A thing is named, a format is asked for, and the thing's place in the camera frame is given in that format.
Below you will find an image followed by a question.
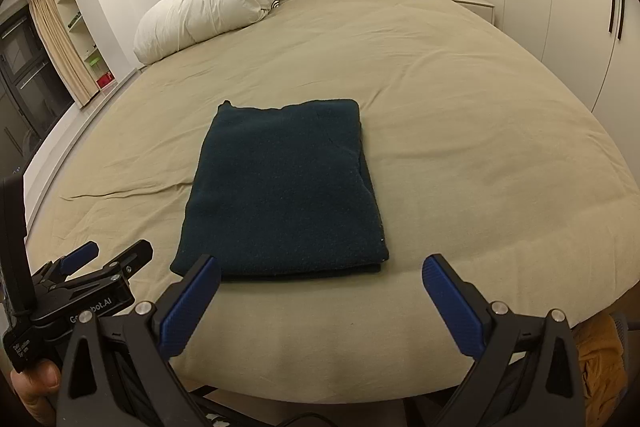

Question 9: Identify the beige curtain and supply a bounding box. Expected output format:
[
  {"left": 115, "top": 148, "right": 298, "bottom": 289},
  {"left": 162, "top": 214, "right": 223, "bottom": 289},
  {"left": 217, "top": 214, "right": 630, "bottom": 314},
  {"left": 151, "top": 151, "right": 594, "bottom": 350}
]
[{"left": 27, "top": 0, "right": 101, "bottom": 108}]

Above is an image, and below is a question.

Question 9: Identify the white wall shelf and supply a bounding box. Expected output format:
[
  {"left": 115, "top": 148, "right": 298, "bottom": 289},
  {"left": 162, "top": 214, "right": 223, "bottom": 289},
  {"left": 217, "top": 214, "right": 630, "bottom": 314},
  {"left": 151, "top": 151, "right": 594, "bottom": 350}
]
[{"left": 49, "top": 0, "right": 122, "bottom": 94}]

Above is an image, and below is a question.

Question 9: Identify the person's left hand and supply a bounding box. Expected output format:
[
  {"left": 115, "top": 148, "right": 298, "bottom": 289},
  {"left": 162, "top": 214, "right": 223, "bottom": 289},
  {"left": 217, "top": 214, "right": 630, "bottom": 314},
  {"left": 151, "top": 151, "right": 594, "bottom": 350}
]
[{"left": 9, "top": 357, "right": 64, "bottom": 427}]

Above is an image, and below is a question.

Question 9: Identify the beige bed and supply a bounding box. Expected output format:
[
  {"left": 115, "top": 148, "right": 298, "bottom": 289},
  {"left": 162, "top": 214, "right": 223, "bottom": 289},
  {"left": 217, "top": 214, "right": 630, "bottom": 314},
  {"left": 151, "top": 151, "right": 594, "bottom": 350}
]
[{"left": 22, "top": 0, "right": 632, "bottom": 402}]

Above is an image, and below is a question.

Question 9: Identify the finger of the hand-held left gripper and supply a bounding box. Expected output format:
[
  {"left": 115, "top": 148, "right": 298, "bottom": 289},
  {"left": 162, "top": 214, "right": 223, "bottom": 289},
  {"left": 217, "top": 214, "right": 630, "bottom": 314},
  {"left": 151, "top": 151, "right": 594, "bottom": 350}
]
[
  {"left": 47, "top": 240, "right": 100, "bottom": 280},
  {"left": 75, "top": 239, "right": 154, "bottom": 289}
]

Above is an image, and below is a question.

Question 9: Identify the dark green towel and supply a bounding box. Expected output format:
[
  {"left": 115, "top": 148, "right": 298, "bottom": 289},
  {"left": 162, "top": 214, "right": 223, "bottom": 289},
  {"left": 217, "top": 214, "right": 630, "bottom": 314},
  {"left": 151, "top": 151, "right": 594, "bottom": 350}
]
[{"left": 170, "top": 98, "right": 390, "bottom": 282}]

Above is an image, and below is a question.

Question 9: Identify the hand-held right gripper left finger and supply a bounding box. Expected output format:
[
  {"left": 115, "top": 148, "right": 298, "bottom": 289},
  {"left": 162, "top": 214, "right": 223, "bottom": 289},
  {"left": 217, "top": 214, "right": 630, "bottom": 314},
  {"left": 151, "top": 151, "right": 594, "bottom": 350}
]
[{"left": 55, "top": 255, "right": 222, "bottom": 427}]

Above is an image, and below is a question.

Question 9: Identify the black cable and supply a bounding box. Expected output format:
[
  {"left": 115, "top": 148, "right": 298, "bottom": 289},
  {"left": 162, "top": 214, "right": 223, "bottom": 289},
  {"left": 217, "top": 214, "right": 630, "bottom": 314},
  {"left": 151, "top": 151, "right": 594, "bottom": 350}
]
[{"left": 272, "top": 413, "right": 361, "bottom": 427}]

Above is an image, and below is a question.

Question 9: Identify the white nightstand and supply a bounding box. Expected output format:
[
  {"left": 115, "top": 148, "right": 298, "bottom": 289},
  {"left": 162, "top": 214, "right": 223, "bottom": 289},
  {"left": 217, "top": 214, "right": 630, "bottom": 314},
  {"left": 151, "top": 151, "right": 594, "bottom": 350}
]
[{"left": 452, "top": 0, "right": 496, "bottom": 26}]

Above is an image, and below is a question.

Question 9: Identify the yellow cloth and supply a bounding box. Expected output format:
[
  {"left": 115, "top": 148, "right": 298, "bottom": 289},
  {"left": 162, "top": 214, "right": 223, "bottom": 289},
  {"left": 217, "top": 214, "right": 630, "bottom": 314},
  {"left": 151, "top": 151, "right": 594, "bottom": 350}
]
[{"left": 572, "top": 311, "right": 628, "bottom": 410}]

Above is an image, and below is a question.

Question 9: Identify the dark window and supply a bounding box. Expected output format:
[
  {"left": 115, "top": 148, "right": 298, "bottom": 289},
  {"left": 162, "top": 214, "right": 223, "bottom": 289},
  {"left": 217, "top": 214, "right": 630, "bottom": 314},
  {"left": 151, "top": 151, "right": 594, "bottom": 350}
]
[{"left": 0, "top": 3, "right": 77, "bottom": 175}]

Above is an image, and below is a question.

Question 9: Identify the white rolled duvet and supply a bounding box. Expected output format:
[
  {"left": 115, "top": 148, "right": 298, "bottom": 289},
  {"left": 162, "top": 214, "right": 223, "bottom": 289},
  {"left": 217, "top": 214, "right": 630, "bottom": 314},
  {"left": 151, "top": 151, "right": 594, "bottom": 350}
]
[{"left": 133, "top": 0, "right": 276, "bottom": 64}]

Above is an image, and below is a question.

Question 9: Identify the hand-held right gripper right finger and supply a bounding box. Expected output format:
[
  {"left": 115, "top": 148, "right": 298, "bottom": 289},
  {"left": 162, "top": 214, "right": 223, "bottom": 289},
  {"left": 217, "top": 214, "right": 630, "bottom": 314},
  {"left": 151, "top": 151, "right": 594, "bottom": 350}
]
[{"left": 421, "top": 254, "right": 587, "bottom": 427}]

